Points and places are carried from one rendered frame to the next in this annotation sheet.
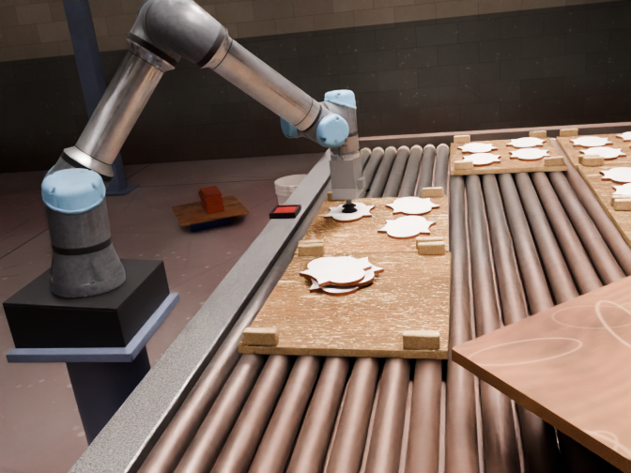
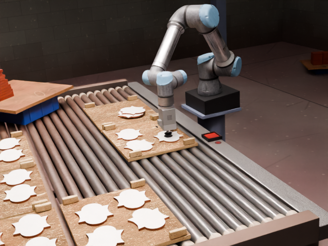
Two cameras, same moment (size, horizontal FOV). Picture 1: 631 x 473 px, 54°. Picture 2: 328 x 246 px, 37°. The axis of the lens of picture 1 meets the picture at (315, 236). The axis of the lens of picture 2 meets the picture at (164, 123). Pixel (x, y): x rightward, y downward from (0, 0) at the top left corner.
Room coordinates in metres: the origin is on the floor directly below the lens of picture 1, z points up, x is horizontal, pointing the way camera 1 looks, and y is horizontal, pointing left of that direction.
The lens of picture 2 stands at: (3.38, -1.37, 1.83)
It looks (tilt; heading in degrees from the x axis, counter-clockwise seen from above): 20 degrees down; 145
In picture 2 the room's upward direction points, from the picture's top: 4 degrees counter-clockwise
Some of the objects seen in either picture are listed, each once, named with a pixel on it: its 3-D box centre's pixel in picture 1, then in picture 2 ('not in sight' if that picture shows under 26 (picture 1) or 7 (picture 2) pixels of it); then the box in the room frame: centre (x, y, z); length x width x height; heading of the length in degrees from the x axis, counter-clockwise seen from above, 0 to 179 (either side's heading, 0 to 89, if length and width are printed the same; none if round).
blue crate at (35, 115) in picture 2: not in sight; (22, 106); (0.64, -0.48, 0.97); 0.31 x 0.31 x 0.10; 26
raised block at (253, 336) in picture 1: (261, 336); (132, 97); (0.93, 0.11, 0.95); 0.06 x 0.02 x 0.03; 76
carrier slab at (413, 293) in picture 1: (357, 297); (121, 113); (1.09, -0.07, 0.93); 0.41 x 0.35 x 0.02; 166
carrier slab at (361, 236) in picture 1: (377, 224); (147, 137); (1.49, -0.16, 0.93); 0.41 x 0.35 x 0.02; 167
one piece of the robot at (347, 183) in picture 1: (350, 174); (164, 116); (1.57, -0.11, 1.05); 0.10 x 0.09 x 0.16; 70
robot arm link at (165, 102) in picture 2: (344, 144); (165, 100); (1.58, -0.10, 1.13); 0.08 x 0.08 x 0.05
